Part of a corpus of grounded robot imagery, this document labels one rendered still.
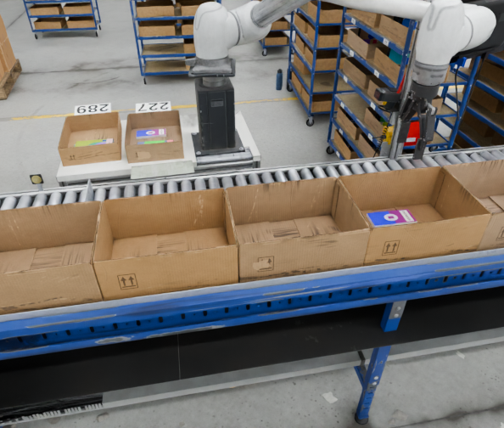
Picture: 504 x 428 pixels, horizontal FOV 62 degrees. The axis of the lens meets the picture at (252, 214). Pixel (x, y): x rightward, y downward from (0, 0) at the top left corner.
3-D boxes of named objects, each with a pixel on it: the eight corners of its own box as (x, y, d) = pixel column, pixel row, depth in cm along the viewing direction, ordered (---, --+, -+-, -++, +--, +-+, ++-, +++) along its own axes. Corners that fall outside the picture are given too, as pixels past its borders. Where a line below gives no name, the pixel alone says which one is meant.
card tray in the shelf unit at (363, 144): (356, 145, 312) (359, 132, 306) (395, 142, 316) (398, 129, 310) (380, 174, 280) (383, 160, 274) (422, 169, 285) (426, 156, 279)
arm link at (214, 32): (188, 53, 202) (184, 2, 188) (220, 45, 210) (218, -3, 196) (207, 62, 192) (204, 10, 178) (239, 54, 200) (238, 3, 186)
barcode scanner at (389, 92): (369, 106, 207) (375, 85, 200) (390, 108, 209) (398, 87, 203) (374, 111, 201) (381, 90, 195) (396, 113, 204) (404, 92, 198)
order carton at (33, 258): (113, 239, 145) (102, 199, 134) (104, 306, 122) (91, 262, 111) (-11, 254, 139) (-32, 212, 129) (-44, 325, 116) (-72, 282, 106)
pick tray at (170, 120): (181, 126, 245) (179, 109, 239) (184, 158, 215) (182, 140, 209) (130, 130, 241) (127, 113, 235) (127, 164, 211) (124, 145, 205)
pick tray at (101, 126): (122, 127, 243) (119, 110, 237) (121, 160, 214) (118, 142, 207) (70, 132, 238) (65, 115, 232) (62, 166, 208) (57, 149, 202)
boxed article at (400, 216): (366, 216, 154) (366, 213, 153) (406, 212, 156) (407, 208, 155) (373, 229, 148) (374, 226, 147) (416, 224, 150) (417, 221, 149)
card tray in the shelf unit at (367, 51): (345, 42, 313) (348, 28, 307) (385, 41, 316) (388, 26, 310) (365, 59, 281) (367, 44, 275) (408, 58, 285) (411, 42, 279)
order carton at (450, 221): (429, 204, 162) (442, 165, 151) (475, 256, 139) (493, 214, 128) (331, 215, 156) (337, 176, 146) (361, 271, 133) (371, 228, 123)
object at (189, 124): (240, 114, 265) (240, 109, 263) (260, 160, 219) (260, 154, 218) (72, 128, 248) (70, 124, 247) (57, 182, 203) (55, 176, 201)
